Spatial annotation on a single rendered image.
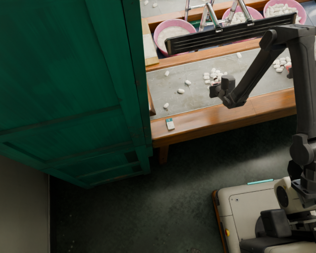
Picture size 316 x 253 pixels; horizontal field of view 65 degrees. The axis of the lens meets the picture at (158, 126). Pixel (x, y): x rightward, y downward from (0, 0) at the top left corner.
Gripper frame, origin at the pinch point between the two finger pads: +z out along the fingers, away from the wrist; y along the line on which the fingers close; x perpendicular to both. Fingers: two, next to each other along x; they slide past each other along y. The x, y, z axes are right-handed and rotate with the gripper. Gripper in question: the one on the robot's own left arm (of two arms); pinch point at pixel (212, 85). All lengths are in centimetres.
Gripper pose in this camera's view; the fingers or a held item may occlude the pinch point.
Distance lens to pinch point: 140.9
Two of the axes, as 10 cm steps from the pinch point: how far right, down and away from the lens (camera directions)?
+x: 1.6, 8.6, 4.9
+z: -1.7, -4.6, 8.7
